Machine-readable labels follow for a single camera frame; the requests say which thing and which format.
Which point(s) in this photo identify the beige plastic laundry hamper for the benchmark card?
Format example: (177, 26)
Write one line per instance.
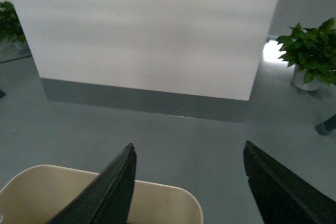
(38, 193)

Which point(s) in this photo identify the dark metal rack foot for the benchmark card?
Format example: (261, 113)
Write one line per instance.
(326, 126)

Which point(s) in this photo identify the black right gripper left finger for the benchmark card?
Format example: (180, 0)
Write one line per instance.
(107, 198)

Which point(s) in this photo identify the white plant pot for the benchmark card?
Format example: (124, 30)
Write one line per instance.
(298, 81)

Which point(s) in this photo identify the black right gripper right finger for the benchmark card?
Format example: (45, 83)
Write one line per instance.
(281, 195)

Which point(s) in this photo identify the green potted plant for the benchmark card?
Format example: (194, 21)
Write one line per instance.
(312, 49)
(11, 28)

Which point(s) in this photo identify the green potted plant right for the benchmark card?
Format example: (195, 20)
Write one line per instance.
(312, 49)

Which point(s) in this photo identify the green potted plant left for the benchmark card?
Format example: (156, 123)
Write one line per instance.
(11, 28)

